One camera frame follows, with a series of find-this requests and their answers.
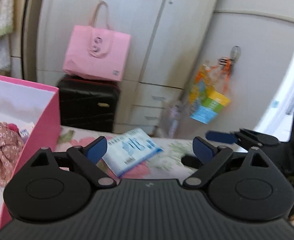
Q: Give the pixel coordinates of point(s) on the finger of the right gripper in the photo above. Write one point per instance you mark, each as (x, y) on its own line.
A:
(225, 138)

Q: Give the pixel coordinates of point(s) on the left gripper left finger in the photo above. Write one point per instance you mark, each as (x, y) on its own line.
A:
(84, 162)

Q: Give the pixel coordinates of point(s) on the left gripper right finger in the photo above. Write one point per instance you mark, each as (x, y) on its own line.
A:
(207, 158)

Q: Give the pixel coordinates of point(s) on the pink floral fabric scrunchie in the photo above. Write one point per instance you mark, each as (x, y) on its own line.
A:
(11, 146)

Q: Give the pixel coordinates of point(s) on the blue white wipes pack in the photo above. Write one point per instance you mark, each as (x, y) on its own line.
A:
(126, 151)

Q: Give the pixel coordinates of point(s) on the floral tablecloth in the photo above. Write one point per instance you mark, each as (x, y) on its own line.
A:
(164, 165)

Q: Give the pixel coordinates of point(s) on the colourful hanging paper bag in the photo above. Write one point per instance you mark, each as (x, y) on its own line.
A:
(209, 91)

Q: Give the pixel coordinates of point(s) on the black suitcase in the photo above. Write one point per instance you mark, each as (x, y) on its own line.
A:
(88, 104)

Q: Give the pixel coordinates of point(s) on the pink cardboard box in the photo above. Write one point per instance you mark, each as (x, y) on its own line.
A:
(34, 109)

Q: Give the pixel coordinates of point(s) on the red heart plush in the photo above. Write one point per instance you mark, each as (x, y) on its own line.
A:
(13, 127)

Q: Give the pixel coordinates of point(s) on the pink paper shopping bag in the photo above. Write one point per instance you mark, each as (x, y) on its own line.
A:
(97, 53)

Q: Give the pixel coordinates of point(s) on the white wardrobe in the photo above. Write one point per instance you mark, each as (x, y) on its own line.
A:
(169, 40)

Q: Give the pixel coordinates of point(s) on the white door with handle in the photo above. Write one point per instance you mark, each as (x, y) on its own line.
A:
(278, 118)

